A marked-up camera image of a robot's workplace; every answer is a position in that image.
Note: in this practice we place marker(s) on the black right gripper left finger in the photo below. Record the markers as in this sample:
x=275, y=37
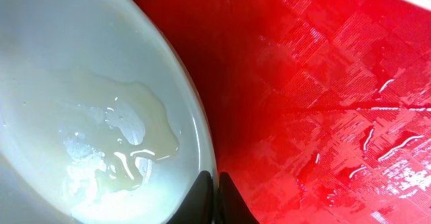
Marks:
x=197, y=206

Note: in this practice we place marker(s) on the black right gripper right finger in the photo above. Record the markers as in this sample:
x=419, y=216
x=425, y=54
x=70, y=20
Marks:
x=232, y=208

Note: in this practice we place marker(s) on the light green plate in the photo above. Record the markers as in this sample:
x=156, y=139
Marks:
x=100, y=122

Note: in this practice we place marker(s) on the red plastic tray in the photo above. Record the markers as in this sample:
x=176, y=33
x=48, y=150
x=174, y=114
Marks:
x=319, y=109

